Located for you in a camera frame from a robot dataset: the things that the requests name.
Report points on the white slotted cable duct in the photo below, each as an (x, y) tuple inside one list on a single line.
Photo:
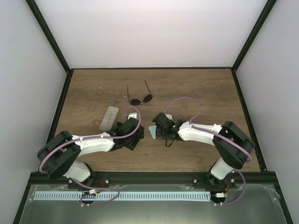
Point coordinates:
[(196, 196)]

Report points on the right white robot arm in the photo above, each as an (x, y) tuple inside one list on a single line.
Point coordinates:
[(232, 144)]

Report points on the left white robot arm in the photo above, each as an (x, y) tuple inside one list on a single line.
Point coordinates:
[(58, 156)]

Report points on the black aluminium frame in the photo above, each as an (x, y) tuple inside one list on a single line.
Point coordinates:
[(153, 178)]

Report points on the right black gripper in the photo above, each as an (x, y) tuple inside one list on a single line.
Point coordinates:
[(158, 135)]

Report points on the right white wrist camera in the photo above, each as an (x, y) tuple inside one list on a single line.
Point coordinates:
[(169, 116)]

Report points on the grey glasses case green lining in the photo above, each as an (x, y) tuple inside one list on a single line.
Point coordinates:
[(109, 119)]

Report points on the light blue cloth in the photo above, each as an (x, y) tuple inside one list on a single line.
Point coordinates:
[(152, 130)]

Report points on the grey metal front plate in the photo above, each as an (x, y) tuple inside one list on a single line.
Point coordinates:
[(253, 204)]

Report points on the black geometric glasses case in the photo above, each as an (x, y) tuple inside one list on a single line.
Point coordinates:
[(128, 140)]

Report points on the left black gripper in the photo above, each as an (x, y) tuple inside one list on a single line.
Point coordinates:
[(140, 134)]

